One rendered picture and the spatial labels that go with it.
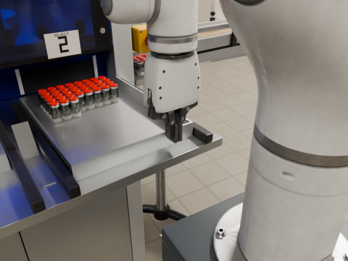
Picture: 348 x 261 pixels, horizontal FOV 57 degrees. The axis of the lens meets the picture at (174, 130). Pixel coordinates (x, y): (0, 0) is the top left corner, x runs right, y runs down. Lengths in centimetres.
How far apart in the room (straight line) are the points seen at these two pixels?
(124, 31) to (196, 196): 117
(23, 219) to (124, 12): 33
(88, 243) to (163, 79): 82
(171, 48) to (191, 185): 148
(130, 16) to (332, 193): 34
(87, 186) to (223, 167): 161
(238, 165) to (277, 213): 177
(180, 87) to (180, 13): 13
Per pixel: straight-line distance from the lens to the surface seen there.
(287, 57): 27
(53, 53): 87
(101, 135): 70
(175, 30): 51
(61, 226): 113
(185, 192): 189
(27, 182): 57
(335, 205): 38
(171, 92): 55
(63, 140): 70
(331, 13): 24
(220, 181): 199
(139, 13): 49
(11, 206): 57
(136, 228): 131
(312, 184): 35
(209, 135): 66
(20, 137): 67
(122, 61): 95
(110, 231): 125
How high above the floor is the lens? 123
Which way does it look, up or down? 29 degrees down
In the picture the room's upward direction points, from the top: straight up
